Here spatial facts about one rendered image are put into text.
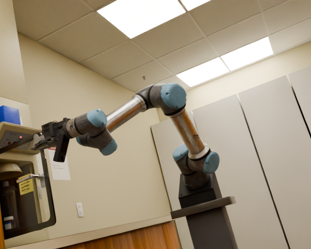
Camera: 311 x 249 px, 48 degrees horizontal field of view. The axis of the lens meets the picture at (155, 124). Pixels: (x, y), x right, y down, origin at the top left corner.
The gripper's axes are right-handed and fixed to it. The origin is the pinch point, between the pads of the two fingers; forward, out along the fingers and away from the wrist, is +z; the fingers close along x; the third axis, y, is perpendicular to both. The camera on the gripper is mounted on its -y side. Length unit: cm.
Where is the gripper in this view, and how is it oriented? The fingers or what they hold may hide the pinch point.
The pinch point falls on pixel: (33, 149)
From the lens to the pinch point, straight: 155.6
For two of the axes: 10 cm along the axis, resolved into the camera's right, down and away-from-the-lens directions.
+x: -4.1, -1.6, -9.0
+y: -2.4, -9.3, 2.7
